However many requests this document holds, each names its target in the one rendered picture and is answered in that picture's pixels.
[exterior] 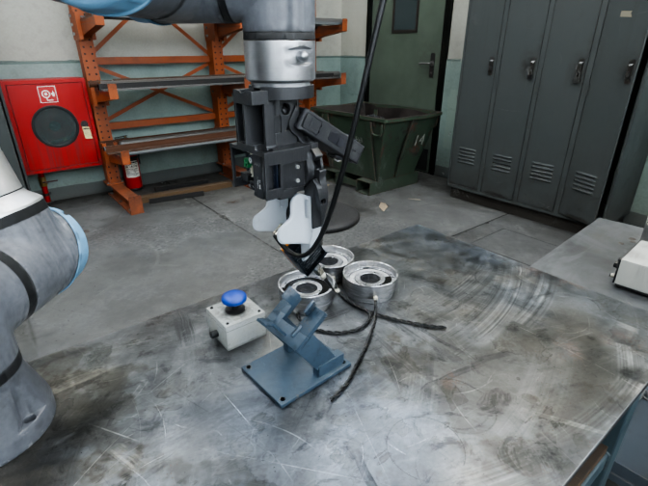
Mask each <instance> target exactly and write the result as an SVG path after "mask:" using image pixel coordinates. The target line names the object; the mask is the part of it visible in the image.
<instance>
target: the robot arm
mask: <svg viewBox="0 0 648 486"><path fill-rule="evenodd" d="M52 1H55V2H59V3H63V4H68V5H70V6H72V7H75V8H77V9H79V10H81V11H84V12H86V13H89V14H95V15H100V16H109V17H119V16H129V17H130V18H131V19H133V20H134V21H137V22H141V23H152V24H155V25H160V26H166V25H171V24H192V23H242V30H243V42H244V58H245V72H246V79H247V80H248V81H249V82H252V84H250V85H249V88H246V89H232V92H233V104H234V116H235V128H236V140H237V142H234V143H229V149H230V160H231V170H232V181H233V187H237V186H241V185H246V184H250V188H251V189H252V190H255V196H256V197H258V198H260V199H263V200H266V201H267V204H266V206H265V207H264V208H263V209H262V210H261V211H260V212H259V213H258V214H257V215H256V216H255V217H254V219H253V227H254V229H255V230H257V231H274V230H275V229H276V227H277V226H278V225H279V224H280V222H284V223H283V224H282V225H281V226H280V227H279V229H278V232H277V238H278V241H279V242H280V243H281V244H301V245H300V248H301V254H302V253H305V252H306V251H307V250H308V249H309V248H310V247H311V246H312V244H313V243H314V241H315V240H316V238H317V236H318V234H319V233H320V229H321V227H322V226H323V223H324V219H325V214H326V210H327V206H328V186H327V181H326V169H324V166H323V160H322V156H323V154H322V152H321V151H320V150H323V151H324V152H326V153H328V155H327V156H329V157H330V158H332V159H334V160H335V161H337V162H340V163H342V159H343V155H344V152H345V148H346V144H347V140H348V136H349V135H348V134H346V133H343V132H342V131H340V130H339V129H337V128H336V127H334V126H333V125H331V124H330V123H328V122H327V121H325V120H323V119H322V118H321V117H319V116H318V115H316V114H315V113H314V112H313V111H311V110H310V109H308V108H303V107H299V99H307V98H312V97H314V84H311V83H310V81H313V80H314V79H315V0H52ZM243 153H245V156H246V157H245V158H244V167H246V169H247V171H244V172H241V176H236V169H235V158H234V155H237V154H243ZM299 191H305V193H304V195H303V194H297V192H299ZM88 254H89V248H88V242H87V238H86V236H85V233H84V231H83V230H82V229H81V227H80V226H79V224H78V223H77V222H76V221H75V220H74V219H73V218H72V217H71V216H70V215H65V214H64V211H62V210H60V209H57V208H54V207H49V206H48V205H47V203H46V201H45V199H44V197H43V196H42V195H40V194H37V193H34V192H31V191H29V190H27V189H25V188H23V186H22V185H21V183H20V181H19V180H18V178H17V176H16V174H15V173H14V170H13V169H12V167H11V165H10V163H9V162H8V160H7V158H6V157H5V155H4V153H3V151H2V150H1V149H0V467H2V466H4V465H5V464H7V463H9V462H10V461H12V460H13V459H14V458H16V457H17V456H19V455H20V454H21V453H23V452H24V451H25V450H27V449H28V448H29V447H30V446H32V445H33V444H34V443H35V442H36V441H37V440H38V439H39V438H40V437H41V436H42V435H43V433H44V432H45V431H46V430H47V428H48V427H49V425H50V424H51V422H52V420H53V419H54V416H55V413H56V400H55V397H54V395H53V392H52V390H51V388H50V386H49V385H48V383H47V382H46V381H45V380H44V379H43V378H42V377H41V376H40V375H39V374H38V373H37V372H36V371H35V370H34V369H33V368H32V367H31V366H30V365H29V364H28V363H27V362H26V361H25V360H24V359H23V358H22V355H21V353H20V350H19V347H18V344H17V341H16V339H15V336H14V330H15V329H16V328H17V327H18V326H19V325H21V324H22V323H23V322H24V321H25V320H27V319H28V318H29V317H30V316H32V315H33V314H34V313H35V312H37V311H38V310H39V309H40V308H42V307H43V306H44V305H45V304H46V303H48V302H49V301H50V300H51V299H52V298H54V297H55V296H56V295H57V294H59V293H61V292H63V291H64V290H66V289H67V288H68V287H69V286H70V285H71V284H72V283H73V281H74V280H75V279H76V278H77V277H78V276H79V275H80V274H81V272H82V271H83V269H84V268H85V265H86V263H87V260H88Z"/></svg>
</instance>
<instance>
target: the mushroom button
mask: <svg viewBox="0 0 648 486"><path fill-rule="evenodd" d="M221 300H222V303H223V304H224V305H225V306H228V307H231V308H232V309H233V310H237V309H238V308H239V306H240V305H242V304H244V303H245V302H246V301H247V295H246V293H245V292H244V291H242V290H238V289H234V290H229V291H227V292H225V293H224V294H223V296H222V298H221Z"/></svg>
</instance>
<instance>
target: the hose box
mask: <svg viewBox="0 0 648 486"><path fill-rule="evenodd" d="M0 86H1V89H2V93H3V96H4V98H5V102H6V105H7V109H8V112H9V115H10V119H11V122H12V126H13V131H14V135H15V138H16V141H17V144H18V147H19V151H20V154H21V158H22V161H23V165H24V168H25V171H26V175H27V176H30V175H38V179H39V183H40V187H41V189H42V193H40V194H41V195H43V196H44V199H45V201H46V203H54V201H51V199H50V195H51V192H48V188H47V185H48V184H47V182H53V181H58V179H57V180H51V181H46V178H45V176H44V173H51V172H58V171H64V170H71V169H77V168H84V167H91V166H97V165H103V162H102V157H101V152H100V148H99V143H98V139H97V135H96V130H95V122H94V117H93V113H92V108H91V103H90V100H89V95H88V90H87V86H86V81H85V78H83V77H79V76H77V77H50V78H24V79H0ZM129 156H130V161H131V164H130V165H121V167H122V172H123V177H124V182H125V186H126V187H127V188H129V189H130V190H131V191H139V190H142V189H143V188H144V186H143V182H142V177H141V172H140V166H139V164H141V161H140V157H139V156H140V154H136V155H129Z"/></svg>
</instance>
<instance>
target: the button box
mask: <svg viewBox="0 0 648 486"><path fill-rule="evenodd" d="M206 314H207V321H208V328H209V331H210V333H209V335H210V337H211V338H217V339H218V340H219V341H220V342H221V343H222V344H223V346H224V347H225V348H226V349H227V350H228V351H230V350H232V349H234V348H236V347H238V346H241V345H243V344H245V343H247V342H250V341H252V340H254V339H257V338H260V337H262V336H265V335H266V328H265V327H264V326H262V325H261V324H260V323H258V322H257V319H258V318H265V311H264V310H262V309H261V308H260V307H259V306H258V305H256V304H255V303H254V302H253V301H252V300H251V299H249V298H248V297H247V301H246V302H245V303H244V304H242V305H240V306H239V308H238V309H237V310H233V309H232V308H231V307H228V306H225V305H224V304H223V303H222V302H221V303H219V304H216V305H213V306H210V307H208V308H206Z"/></svg>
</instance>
